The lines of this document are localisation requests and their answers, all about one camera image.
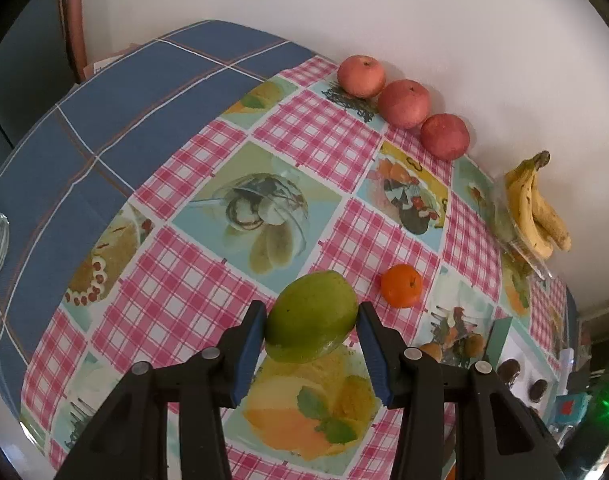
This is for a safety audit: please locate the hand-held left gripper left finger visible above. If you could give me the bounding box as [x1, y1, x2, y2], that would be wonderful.
[57, 301, 268, 480]

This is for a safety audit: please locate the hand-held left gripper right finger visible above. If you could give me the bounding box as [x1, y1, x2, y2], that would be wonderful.
[357, 301, 567, 480]

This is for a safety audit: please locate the large green mango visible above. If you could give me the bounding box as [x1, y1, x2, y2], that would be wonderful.
[265, 270, 359, 364]

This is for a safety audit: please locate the small dark brown avocado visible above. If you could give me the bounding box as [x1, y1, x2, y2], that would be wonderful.
[497, 358, 521, 386]

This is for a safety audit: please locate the teal cardboard tray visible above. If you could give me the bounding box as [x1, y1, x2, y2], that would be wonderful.
[483, 317, 571, 413]

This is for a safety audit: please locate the teal box with red label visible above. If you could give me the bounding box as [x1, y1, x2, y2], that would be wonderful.
[553, 392, 593, 427]

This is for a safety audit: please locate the black charger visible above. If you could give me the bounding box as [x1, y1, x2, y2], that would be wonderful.
[568, 367, 593, 394]

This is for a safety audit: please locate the orange mandarin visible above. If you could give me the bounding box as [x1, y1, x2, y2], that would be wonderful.
[381, 264, 423, 308]

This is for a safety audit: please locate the clear plastic container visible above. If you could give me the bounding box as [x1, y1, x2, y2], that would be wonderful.
[488, 179, 556, 282]

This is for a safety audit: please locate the yellow banana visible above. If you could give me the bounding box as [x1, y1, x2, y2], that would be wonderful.
[527, 150, 573, 252]
[504, 152, 556, 261]

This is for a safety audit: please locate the blue plaid tablecloth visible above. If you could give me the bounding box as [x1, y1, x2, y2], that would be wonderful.
[0, 20, 326, 413]

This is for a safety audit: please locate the small pale red apple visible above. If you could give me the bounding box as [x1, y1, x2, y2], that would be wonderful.
[337, 55, 386, 99]

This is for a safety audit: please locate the chair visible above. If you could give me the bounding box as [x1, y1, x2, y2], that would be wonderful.
[0, 0, 91, 146]

